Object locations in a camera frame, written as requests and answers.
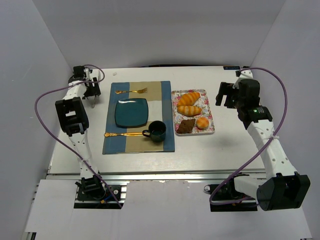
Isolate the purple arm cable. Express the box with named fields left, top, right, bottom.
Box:
left=209, top=66, right=288, bottom=206
left=34, top=64, right=123, bottom=210

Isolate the teal square plate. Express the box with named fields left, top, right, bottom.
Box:
left=114, top=98, right=149, bottom=128

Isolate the dark teal mug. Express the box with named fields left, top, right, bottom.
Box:
left=142, top=120, right=167, bottom=143

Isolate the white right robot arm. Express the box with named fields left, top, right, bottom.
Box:
left=215, top=79, right=311, bottom=211

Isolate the brown chocolate pastry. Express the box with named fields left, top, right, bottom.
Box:
left=176, top=118, right=196, bottom=134

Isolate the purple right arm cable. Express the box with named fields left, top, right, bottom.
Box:
left=209, top=66, right=288, bottom=206

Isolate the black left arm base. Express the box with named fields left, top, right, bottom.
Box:
left=75, top=175, right=123, bottom=205

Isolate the blue beige placemat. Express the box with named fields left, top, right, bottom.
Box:
left=102, top=81, right=175, bottom=155

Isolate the gold fork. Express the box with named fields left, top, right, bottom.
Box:
left=115, top=87, right=148, bottom=94

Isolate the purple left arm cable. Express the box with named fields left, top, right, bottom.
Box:
left=34, top=64, right=123, bottom=210

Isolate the aluminium front rail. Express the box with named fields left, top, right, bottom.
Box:
left=46, top=170, right=266, bottom=183

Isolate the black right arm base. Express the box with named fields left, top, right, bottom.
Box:
left=212, top=172, right=255, bottom=205

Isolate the floral rectangular tray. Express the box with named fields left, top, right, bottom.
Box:
left=171, top=89, right=215, bottom=136

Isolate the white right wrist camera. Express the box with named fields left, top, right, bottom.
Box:
left=235, top=69, right=253, bottom=82

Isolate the round orange bun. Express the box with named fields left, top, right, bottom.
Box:
left=196, top=117, right=210, bottom=130

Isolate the striped orange croissant lower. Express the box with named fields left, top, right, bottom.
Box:
left=177, top=105, right=202, bottom=117

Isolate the gold spoon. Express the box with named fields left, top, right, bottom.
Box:
left=104, top=132, right=143, bottom=138

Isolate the blue table label right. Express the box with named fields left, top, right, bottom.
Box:
left=223, top=65, right=241, bottom=71

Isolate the striped orange croissant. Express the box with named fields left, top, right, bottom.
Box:
left=177, top=92, right=200, bottom=107
left=177, top=105, right=202, bottom=117

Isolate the striped orange croissant upper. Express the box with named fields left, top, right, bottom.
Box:
left=177, top=92, right=200, bottom=107

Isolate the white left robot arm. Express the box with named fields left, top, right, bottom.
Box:
left=55, top=65, right=101, bottom=185

